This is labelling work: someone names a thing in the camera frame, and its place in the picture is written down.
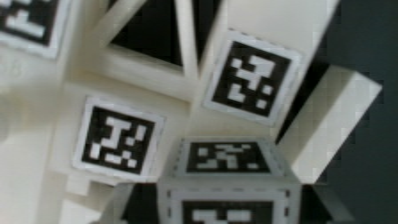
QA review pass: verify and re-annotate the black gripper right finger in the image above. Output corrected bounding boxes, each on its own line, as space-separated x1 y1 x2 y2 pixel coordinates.
299 183 358 224

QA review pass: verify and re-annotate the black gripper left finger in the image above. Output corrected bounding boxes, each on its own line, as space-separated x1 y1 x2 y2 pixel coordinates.
97 182 162 224

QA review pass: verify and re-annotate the white tagged nut cube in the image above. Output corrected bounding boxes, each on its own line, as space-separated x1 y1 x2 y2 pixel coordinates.
159 136 303 224

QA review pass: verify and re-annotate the white chair backrest part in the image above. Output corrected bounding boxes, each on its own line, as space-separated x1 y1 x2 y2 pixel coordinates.
0 0 340 224

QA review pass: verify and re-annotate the white U-shaped fence frame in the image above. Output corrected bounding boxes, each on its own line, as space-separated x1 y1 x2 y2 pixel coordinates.
278 66 383 184

